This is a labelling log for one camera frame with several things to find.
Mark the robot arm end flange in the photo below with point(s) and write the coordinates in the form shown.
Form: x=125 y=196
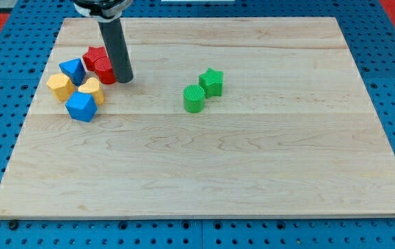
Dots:
x=103 y=11

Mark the light wooden board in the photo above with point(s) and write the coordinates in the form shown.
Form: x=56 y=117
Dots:
x=293 y=136

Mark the green cylinder block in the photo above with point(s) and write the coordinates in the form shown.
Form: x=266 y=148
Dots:
x=193 y=98

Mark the green star block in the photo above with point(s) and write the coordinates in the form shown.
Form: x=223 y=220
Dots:
x=212 y=82

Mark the red cylinder block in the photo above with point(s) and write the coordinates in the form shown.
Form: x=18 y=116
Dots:
x=103 y=69

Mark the yellow heart block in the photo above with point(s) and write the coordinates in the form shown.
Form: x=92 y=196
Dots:
x=93 y=86

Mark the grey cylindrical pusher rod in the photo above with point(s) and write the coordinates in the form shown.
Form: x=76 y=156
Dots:
x=115 y=44

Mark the blue cube block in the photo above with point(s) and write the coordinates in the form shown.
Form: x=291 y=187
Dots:
x=81 y=106

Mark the red star block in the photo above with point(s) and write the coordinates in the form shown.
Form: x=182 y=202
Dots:
x=92 y=55

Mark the blue triangle block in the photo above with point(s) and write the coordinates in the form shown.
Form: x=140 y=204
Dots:
x=74 y=69

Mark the yellow pentagon block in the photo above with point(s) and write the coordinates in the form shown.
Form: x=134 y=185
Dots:
x=61 y=86

